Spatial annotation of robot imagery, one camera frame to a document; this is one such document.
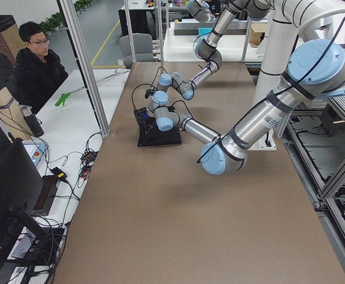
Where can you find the aluminium frame post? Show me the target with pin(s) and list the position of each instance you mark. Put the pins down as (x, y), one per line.
(74, 33)

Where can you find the blue teach pendant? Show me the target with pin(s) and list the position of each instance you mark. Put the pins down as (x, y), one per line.
(35, 150)

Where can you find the orange grey usb hub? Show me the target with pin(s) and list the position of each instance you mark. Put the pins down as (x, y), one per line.
(88, 156)
(85, 172)

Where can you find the grey office chair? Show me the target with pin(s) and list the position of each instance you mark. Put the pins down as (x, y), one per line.
(143, 48)

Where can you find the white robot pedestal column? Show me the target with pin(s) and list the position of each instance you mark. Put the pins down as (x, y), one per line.
(288, 19)

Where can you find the black computer monitor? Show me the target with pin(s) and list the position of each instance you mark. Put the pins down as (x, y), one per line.
(20, 187)

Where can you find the black thermos bottle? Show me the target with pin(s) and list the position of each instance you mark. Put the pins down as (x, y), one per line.
(31, 121)

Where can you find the seated man in black jacket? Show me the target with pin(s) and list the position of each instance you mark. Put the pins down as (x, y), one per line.
(38, 72)

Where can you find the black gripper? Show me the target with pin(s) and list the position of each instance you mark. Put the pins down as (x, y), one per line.
(147, 128)

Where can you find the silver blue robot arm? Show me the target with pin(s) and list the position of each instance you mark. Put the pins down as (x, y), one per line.
(206, 47)
(304, 60)

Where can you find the black printed t-shirt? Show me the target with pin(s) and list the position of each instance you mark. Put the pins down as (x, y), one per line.
(155, 137)

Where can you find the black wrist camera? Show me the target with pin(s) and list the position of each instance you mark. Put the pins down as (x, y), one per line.
(149, 92)
(141, 115)

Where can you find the black power adapter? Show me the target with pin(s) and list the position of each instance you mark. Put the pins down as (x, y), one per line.
(59, 173)

